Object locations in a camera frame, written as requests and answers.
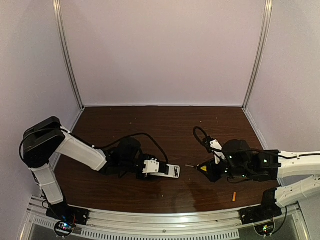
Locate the orange battery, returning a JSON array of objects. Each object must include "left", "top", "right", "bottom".
[{"left": 232, "top": 192, "right": 237, "bottom": 202}]

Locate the white remote control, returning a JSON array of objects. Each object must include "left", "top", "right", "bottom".
[{"left": 150, "top": 162, "right": 181, "bottom": 179}]

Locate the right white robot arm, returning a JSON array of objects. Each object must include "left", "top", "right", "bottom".
[{"left": 193, "top": 137, "right": 320, "bottom": 210}]

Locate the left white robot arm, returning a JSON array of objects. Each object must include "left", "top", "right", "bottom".
[{"left": 18, "top": 116, "right": 161, "bottom": 219}]

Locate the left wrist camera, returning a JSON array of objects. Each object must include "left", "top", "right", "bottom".
[{"left": 142, "top": 160, "right": 160, "bottom": 174}]

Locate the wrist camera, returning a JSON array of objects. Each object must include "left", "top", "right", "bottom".
[
  {"left": 202, "top": 136, "right": 226, "bottom": 164},
  {"left": 142, "top": 160, "right": 160, "bottom": 174}
]

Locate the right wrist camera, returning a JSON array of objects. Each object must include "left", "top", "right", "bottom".
[{"left": 202, "top": 136, "right": 226, "bottom": 164}]

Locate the right black camera cable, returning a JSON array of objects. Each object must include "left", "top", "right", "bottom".
[{"left": 193, "top": 126, "right": 213, "bottom": 153}]

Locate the black camera cable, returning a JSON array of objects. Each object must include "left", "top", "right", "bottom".
[
  {"left": 96, "top": 132, "right": 170, "bottom": 163},
  {"left": 193, "top": 126, "right": 213, "bottom": 153}
]

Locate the aluminium front rail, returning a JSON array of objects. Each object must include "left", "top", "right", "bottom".
[{"left": 17, "top": 196, "right": 311, "bottom": 240}]

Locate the left black camera cable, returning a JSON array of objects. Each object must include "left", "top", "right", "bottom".
[{"left": 96, "top": 132, "right": 170, "bottom": 163}]

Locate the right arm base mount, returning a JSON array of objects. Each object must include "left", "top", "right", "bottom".
[{"left": 239, "top": 204, "right": 283, "bottom": 238}]

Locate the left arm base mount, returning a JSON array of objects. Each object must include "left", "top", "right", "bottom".
[{"left": 45, "top": 206, "right": 90, "bottom": 239}]

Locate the left aluminium corner post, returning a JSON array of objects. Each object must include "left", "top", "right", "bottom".
[{"left": 52, "top": 0, "right": 85, "bottom": 110}]

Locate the aluminium corner post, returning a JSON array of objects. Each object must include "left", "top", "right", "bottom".
[
  {"left": 52, "top": 0, "right": 85, "bottom": 110},
  {"left": 242, "top": 0, "right": 273, "bottom": 111}
]

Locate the right aluminium corner post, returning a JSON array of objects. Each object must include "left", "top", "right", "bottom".
[{"left": 242, "top": 0, "right": 273, "bottom": 111}]

